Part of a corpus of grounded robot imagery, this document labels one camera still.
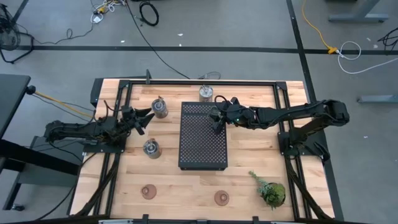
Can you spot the black round knob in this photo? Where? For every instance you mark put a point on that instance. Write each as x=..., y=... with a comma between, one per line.
x=30, y=90

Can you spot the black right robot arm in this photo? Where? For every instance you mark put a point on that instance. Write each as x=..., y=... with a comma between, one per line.
x=280, y=113

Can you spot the grey table base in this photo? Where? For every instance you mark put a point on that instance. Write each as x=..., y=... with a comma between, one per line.
x=357, y=17

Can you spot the silver metal tin candle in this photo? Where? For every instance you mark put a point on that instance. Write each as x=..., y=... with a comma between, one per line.
x=206, y=95
x=152, y=151
x=160, y=110

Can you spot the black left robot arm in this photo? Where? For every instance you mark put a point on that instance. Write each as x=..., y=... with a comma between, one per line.
x=71, y=129

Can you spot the white power adapter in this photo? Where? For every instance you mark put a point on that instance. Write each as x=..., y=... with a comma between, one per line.
x=97, y=19

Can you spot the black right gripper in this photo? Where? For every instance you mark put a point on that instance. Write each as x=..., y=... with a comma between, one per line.
x=236, y=112

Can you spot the black aluminium table frame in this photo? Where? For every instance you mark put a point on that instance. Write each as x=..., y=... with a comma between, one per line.
x=202, y=83

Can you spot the black corner control box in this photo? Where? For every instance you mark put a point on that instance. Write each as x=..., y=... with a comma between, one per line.
x=95, y=91

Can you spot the grey table foot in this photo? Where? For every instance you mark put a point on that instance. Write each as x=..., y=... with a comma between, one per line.
x=379, y=99

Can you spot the black caster wheel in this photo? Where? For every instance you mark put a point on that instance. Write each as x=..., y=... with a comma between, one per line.
x=17, y=207

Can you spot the potted succulent plant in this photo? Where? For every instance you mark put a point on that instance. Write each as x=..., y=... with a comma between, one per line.
x=273, y=194

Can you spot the black desk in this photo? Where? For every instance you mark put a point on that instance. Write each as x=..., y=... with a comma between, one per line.
x=12, y=93

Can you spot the black perforated metal shelf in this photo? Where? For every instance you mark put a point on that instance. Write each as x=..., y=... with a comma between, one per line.
x=199, y=146

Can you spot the black floor fan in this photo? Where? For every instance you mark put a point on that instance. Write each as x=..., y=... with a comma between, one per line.
x=7, y=34

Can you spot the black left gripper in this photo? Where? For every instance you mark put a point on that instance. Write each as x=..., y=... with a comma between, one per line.
x=129, y=119

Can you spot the pink glass candlestick holder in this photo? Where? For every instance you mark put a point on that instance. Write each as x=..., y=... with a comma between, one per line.
x=221, y=198
x=148, y=191

